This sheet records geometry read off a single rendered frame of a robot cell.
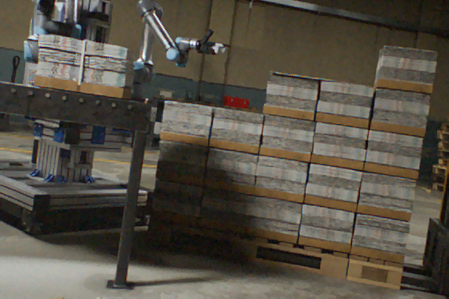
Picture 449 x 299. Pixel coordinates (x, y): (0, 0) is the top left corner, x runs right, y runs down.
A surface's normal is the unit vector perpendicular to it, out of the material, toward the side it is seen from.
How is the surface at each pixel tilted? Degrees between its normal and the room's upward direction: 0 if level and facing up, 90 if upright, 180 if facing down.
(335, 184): 89
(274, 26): 90
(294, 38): 90
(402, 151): 90
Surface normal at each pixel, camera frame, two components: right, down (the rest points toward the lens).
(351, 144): -0.14, 0.03
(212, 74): 0.22, 0.08
